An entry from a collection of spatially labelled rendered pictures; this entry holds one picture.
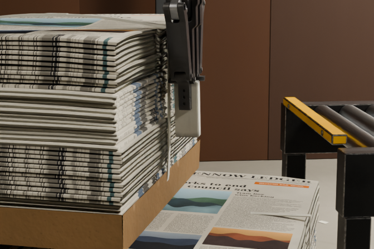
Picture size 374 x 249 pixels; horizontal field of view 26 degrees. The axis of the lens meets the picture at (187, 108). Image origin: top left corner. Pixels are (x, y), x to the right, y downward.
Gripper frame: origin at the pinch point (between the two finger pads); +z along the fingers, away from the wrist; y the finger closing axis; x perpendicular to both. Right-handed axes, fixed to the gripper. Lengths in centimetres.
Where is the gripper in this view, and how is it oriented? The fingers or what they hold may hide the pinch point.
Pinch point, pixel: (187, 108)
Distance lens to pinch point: 100.8
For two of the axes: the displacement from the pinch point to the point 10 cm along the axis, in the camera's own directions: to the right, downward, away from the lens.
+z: 0.2, 9.8, 1.7
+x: 9.8, 0.2, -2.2
